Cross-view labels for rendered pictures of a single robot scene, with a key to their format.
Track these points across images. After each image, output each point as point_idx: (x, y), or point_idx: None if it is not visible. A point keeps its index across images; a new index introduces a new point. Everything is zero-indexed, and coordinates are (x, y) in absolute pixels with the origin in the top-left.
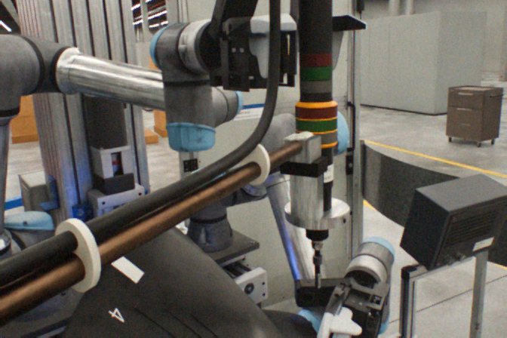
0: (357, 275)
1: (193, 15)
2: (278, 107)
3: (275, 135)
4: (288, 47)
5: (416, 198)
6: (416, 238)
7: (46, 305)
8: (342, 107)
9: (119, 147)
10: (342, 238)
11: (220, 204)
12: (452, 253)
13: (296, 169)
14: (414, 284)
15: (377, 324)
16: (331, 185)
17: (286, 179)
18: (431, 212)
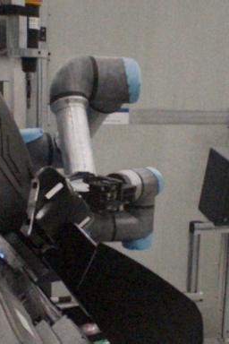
0: (112, 177)
1: (54, 0)
2: (144, 115)
3: (67, 68)
4: (161, 47)
5: (210, 155)
6: (208, 195)
7: None
8: (223, 124)
9: None
10: (214, 283)
11: (35, 160)
12: None
13: (5, 10)
14: (199, 236)
15: (111, 202)
16: (36, 31)
17: (71, 106)
18: (219, 166)
